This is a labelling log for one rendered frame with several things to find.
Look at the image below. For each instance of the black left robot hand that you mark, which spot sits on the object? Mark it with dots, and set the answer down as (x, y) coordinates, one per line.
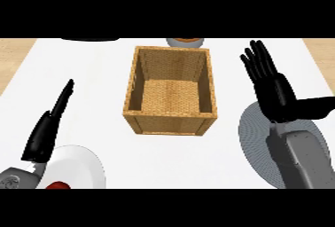
(43, 133)

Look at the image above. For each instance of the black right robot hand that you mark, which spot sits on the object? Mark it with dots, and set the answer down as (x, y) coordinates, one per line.
(274, 91)

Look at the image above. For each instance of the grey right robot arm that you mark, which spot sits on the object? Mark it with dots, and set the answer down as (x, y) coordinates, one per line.
(301, 156)

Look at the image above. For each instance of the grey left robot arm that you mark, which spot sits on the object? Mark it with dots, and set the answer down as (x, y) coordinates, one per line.
(20, 176)

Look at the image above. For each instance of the grey round placemat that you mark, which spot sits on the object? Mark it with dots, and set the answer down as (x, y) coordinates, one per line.
(255, 139)

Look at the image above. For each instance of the brown wicker basket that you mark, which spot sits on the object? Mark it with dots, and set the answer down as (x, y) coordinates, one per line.
(170, 91)

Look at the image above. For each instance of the white plate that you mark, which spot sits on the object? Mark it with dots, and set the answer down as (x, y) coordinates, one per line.
(74, 168)

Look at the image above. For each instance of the red fruit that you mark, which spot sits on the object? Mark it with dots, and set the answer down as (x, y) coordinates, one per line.
(57, 185)

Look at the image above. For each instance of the grey bowl with orange contents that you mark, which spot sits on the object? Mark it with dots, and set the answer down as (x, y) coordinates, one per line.
(184, 42)

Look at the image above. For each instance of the black round object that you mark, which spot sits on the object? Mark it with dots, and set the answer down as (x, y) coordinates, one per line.
(88, 39)

